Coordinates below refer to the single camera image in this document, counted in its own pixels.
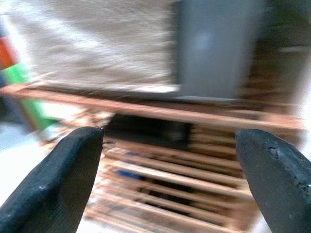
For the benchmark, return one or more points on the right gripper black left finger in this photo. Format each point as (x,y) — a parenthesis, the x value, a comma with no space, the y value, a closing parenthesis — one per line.
(48,189)

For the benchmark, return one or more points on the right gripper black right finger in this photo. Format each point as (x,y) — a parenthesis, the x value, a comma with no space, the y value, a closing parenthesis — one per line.
(279,182)

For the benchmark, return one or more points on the grey fridge door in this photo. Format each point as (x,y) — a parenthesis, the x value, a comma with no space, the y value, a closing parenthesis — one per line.
(97,43)

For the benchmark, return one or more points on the dark grey fridge body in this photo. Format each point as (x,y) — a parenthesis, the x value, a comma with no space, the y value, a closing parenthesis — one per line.
(211,48)

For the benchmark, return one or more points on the wooden slatted pallet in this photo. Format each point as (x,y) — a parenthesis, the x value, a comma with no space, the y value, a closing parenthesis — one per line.
(170,170)

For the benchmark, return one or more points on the green cutting board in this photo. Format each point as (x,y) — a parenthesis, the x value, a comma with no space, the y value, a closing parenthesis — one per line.
(17,75)

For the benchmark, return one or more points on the orange cutting board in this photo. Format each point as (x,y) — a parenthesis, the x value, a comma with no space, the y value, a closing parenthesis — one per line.
(6,55)

